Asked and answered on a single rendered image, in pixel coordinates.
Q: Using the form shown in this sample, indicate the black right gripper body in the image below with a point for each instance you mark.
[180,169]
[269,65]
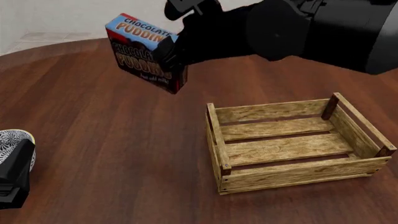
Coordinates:
[214,37]

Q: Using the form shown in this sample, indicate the chocolate pudding box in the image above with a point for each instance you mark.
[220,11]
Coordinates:
[133,58]

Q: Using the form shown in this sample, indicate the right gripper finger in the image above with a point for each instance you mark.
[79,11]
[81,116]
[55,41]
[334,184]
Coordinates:
[170,54]

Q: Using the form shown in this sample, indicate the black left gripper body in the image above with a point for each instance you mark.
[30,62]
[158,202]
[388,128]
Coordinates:
[12,193]

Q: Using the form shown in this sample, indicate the black white patterned bowl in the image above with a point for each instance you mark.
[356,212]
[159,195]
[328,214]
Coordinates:
[10,138]

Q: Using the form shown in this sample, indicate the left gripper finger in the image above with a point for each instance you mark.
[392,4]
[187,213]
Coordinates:
[21,161]

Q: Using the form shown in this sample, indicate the wooden slat tray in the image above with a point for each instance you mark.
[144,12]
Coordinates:
[280,149]

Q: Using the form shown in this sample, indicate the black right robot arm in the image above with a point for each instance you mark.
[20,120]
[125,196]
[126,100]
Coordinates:
[342,30]

